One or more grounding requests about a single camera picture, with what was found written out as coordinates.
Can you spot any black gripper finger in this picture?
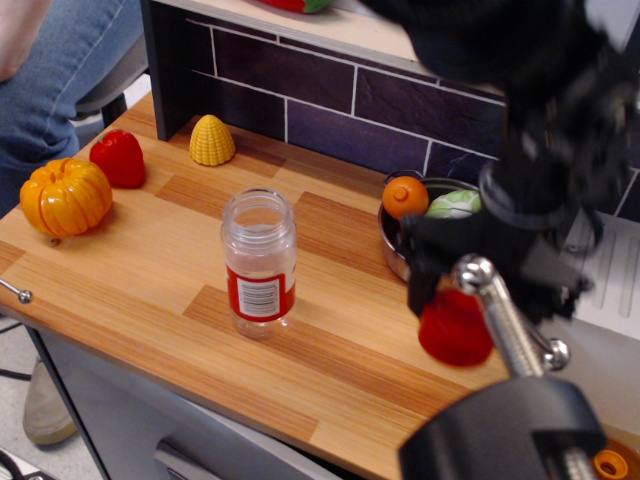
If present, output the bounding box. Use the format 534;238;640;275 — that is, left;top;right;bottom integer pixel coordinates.
407;267;442;316

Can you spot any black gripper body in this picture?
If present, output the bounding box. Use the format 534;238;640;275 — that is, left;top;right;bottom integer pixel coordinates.
399;208;593;323

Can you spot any red plastic cap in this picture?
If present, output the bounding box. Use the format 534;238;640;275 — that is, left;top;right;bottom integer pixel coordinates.
418;289;494;367

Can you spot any clear plastic jar red label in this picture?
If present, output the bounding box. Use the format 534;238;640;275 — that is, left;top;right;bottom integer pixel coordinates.
221;188;297;341

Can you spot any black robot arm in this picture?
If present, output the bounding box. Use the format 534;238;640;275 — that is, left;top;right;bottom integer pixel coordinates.
370;1;639;321

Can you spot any orange clamp cap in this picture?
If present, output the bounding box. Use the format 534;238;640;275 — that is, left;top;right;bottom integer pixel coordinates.
593;449;629;480

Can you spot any white grooved drain board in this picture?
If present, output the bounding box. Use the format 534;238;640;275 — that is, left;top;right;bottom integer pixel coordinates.
564;213;639;340

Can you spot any green toy cabbage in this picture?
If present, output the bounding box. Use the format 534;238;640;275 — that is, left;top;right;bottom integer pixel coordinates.
425;190;482;219

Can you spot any orange toy fruit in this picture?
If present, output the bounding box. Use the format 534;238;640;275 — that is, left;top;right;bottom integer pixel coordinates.
382;176;430;220

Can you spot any silver metal pot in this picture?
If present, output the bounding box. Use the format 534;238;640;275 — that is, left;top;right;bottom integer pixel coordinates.
378;169;479;282

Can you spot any black clamp with metal screw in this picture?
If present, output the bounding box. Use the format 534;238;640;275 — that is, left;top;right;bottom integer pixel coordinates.
399;254;606;479

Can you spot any dark shelf with brick backsplash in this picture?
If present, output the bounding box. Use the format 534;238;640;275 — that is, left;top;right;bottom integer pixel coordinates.
143;1;504;183

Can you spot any yellow toy corn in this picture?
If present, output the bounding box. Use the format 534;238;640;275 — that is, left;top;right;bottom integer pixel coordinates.
189;114;236;166

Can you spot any red green toy on shelf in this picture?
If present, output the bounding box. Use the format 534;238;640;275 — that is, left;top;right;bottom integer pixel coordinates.
261;0;334;14

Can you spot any red toy bell pepper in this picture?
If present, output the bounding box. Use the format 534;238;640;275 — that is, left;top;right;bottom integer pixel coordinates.
89;129;145;188

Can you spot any orange toy pumpkin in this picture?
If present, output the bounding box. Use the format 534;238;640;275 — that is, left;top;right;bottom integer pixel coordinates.
20;158;113;237

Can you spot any grey office chair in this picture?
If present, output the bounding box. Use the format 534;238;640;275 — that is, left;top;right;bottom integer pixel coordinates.
75;35;148;127

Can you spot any small metal rod with ball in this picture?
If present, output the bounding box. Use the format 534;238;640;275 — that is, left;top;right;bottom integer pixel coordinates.
0;279;32;304

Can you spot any beige shoe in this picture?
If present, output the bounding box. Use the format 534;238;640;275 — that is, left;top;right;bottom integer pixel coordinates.
22;360;77;446

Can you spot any person leg in jeans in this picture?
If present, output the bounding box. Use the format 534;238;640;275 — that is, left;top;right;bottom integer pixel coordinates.
1;1;143;214

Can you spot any grey drawer handle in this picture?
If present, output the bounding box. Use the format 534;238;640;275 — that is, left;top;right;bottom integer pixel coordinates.
153;441;220;480

